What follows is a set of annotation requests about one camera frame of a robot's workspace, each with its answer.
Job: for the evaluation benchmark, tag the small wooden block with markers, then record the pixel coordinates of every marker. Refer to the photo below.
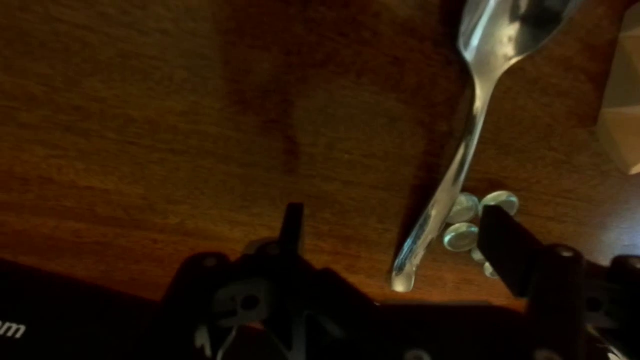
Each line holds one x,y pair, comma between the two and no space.
622,127

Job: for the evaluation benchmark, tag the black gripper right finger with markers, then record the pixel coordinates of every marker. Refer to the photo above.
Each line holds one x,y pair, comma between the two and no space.
512,250

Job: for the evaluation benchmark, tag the clear glass bead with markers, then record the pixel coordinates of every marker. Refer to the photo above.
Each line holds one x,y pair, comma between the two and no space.
464,209
461,237
501,201
489,269
477,255

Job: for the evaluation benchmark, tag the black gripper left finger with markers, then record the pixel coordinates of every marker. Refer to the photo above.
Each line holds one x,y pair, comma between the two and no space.
293,230

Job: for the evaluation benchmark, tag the silver spoon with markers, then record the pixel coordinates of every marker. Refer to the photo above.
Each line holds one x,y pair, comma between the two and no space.
480,101

